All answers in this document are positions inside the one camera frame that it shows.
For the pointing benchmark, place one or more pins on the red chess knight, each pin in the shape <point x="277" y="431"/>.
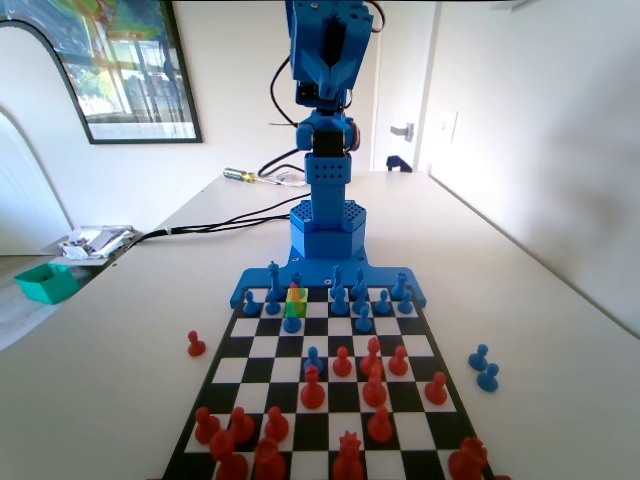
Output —
<point x="294" y="286"/>

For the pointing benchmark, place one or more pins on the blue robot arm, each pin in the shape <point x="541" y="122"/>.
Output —
<point x="327" y="210"/>

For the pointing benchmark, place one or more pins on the blue chess king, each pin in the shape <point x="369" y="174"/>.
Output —
<point x="274" y="280"/>

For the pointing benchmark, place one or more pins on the blue chess knight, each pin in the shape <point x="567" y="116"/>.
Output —
<point x="359" y="282"/>

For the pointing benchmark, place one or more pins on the blue chess pawn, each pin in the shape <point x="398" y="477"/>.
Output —
<point x="339" y="305"/>
<point x="364" y="321"/>
<point x="291" y="324"/>
<point x="360" y="307"/>
<point x="405" y="304"/>
<point x="313" y="359"/>
<point x="272" y="306"/>
<point x="250" y="305"/>
<point x="382" y="304"/>
<point x="488" y="379"/>
<point x="478" y="357"/>

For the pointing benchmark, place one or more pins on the red chess bishop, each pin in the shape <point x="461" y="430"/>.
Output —
<point x="372" y="352"/>
<point x="312" y="390"/>
<point x="374" y="387"/>

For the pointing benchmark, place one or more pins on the red chess pawn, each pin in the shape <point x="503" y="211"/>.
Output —
<point x="206" y="426"/>
<point x="196" y="345"/>
<point x="398" y="361"/>
<point x="380" y="426"/>
<point x="436" y="389"/>
<point x="276" y="426"/>
<point x="342" y="362"/>
<point x="241" y="426"/>

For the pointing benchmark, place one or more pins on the red chess queen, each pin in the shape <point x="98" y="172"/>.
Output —
<point x="348" y="459"/>

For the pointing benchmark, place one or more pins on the large red chess piece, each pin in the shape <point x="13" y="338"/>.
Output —
<point x="270" y="461"/>
<point x="227" y="457"/>

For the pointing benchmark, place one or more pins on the red chess piece tip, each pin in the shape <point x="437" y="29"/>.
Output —
<point x="502" y="477"/>

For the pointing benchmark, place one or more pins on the white door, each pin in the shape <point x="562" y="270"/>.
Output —
<point x="400" y="60"/>

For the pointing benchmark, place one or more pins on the blue table clamp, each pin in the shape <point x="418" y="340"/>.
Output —
<point x="395" y="162"/>

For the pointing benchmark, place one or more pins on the black framed picture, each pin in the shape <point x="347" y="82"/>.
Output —
<point x="140" y="75"/>

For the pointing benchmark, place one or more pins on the white arched panel dark rim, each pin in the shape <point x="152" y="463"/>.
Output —
<point x="30" y="75"/>

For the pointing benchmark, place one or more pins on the pile of papers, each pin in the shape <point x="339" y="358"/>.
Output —
<point x="95" y="242"/>

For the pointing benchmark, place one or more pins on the black white chessboard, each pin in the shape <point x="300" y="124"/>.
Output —
<point x="280" y="370"/>

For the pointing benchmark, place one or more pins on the green plastic box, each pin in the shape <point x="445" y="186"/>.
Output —
<point x="42" y="290"/>

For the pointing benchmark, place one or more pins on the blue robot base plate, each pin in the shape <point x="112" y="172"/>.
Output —
<point x="380" y="276"/>

